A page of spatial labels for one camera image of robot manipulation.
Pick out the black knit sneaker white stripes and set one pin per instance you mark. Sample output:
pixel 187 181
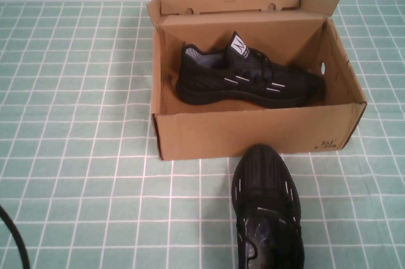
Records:
pixel 205 72
pixel 262 171

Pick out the brown cardboard shoe box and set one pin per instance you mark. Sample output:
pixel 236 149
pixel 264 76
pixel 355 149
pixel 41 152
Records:
pixel 221 136

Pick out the green white checked tablecloth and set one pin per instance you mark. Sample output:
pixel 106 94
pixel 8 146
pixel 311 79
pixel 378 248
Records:
pixel 79 123

